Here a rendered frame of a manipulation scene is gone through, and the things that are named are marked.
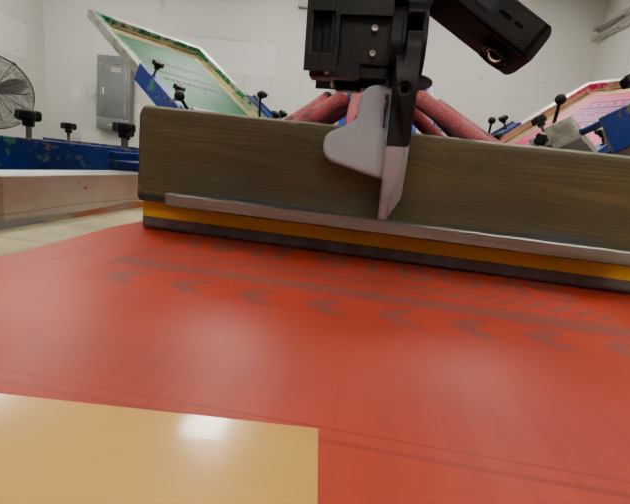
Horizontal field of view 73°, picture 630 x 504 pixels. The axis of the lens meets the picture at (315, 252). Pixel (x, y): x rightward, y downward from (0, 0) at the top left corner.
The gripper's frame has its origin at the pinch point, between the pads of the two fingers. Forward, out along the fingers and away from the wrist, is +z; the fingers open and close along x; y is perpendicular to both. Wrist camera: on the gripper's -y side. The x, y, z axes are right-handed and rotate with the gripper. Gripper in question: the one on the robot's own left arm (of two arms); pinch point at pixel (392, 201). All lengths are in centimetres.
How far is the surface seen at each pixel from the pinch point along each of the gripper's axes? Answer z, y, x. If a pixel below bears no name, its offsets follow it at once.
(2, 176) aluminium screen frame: 0.1, 27.0, 7.2
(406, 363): 4.8, -0.1, 18.9
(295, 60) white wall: -109, 89, -437
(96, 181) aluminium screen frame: 0.7, 26.9, -3.1
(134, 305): 4.3, 11.6, 17.4
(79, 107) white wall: -47, 336, -438
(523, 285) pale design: 5.2, -10.0, 2.4
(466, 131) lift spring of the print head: -14, -22, -86
